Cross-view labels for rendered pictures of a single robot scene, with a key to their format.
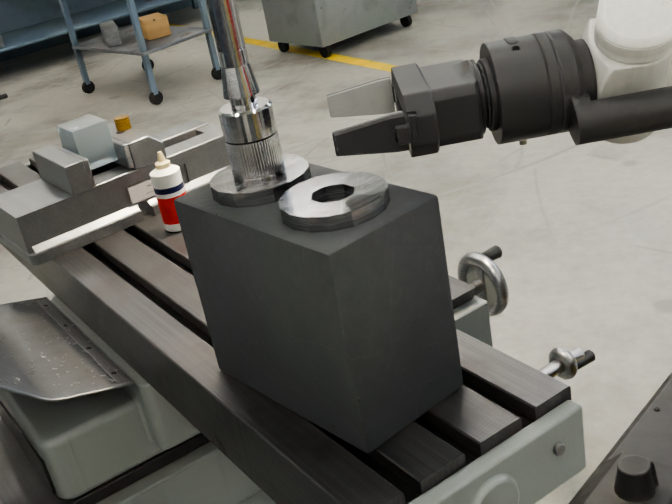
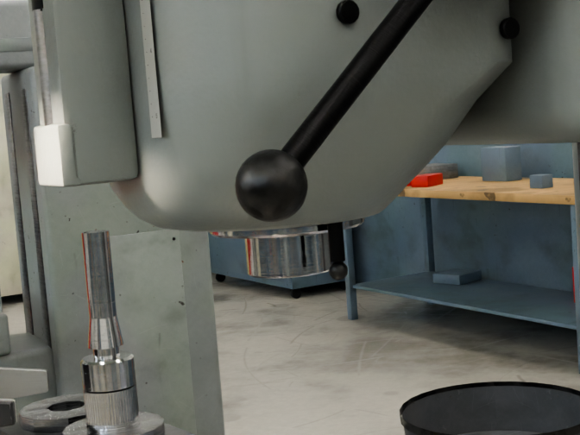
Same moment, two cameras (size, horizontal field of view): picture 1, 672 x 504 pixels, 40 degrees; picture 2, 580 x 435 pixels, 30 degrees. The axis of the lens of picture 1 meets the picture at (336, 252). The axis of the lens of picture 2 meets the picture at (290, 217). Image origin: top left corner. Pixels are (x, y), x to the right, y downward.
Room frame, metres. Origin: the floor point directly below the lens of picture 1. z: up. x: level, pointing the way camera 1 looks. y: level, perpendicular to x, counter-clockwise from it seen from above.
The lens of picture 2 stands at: (1.70, 0.24, 1.37)
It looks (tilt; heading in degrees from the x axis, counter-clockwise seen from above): 5 degrees down; 181
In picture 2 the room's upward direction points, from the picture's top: 4 degrees counter-clockwise
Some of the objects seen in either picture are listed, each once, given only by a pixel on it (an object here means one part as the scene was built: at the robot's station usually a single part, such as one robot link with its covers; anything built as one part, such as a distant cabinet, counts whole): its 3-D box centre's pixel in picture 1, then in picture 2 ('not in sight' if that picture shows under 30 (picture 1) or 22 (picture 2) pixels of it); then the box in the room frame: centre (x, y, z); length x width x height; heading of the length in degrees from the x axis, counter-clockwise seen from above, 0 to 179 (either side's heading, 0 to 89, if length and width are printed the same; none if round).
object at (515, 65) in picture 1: (469, 100); not in sight; (0.77, -0.14, 1.13); 0.13 x 0.12 x 0.10; 178
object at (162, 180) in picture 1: (169, 189); not in sight; (1.18, 0.20, 0.96); 0.04 x 0.04 x 0.11
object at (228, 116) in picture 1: (245, 110); (107, 362); (0.77, 0.05, 1.16); 0.05 x 0.05 x 0.01
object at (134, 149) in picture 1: (126, 144); not in sight; (1.30, 0.27, 0.99); 0.12 x 0.06 x 0.04; 33
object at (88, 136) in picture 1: (87, 142); not in sight; (1.27, 0.32, 1.01); 0.06 x 0.05 x 0.06; 33
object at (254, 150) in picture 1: (253, 144); (110, 396); (0.77, 0.05, 1.13); 0.05 x 0.05 x 0.05
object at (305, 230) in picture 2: not in sight; (286, 221); (1.12, 0.23, 1.31); 0.09 x 0.09 x 0.01
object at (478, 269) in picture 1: (467, 292); not in sight; (1.37, -0.21, 0.60); 0.16 x 0.12 x 0.12; 120
